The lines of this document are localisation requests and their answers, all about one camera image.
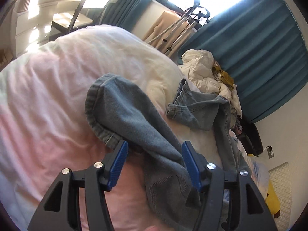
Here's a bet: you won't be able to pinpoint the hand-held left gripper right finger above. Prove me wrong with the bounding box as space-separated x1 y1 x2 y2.
182 141 278 231

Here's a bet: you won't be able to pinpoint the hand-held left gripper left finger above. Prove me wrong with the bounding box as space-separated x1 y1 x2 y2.
27 140 129 231

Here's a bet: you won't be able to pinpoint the blue denim jeans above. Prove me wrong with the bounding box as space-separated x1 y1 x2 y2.
85 73 253 231

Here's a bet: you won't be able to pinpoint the light blue pillow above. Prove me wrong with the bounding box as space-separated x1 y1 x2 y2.
250 159 270 198

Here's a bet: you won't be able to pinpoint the yellow plush toy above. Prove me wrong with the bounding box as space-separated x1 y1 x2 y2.
248 153 281 219

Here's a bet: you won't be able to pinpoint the mustard yellow garment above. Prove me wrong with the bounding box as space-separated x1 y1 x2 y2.
212 66 235 90

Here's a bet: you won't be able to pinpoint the white quilted headboard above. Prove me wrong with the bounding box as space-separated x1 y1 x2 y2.
268 161 299 231

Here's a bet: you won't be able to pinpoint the pastel pink duvet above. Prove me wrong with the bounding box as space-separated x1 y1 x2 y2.
0 25 270 231

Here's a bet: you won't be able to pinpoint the cream puffer jacket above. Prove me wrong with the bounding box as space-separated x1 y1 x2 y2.
178 49 242 116

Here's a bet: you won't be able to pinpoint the wide teal curtain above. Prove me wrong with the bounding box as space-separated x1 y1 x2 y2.
178 0 304 123

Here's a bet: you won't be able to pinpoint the beige sweater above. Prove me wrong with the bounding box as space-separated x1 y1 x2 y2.
143 10 200 58

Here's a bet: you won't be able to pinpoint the white desk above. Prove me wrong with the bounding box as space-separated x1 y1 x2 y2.
50 12 94 34

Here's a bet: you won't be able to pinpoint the garment steamer stand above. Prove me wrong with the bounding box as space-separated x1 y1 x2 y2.
148 0 211 57

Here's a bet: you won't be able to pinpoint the narrow teal curtain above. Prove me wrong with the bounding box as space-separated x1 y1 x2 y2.
101 0 159 29

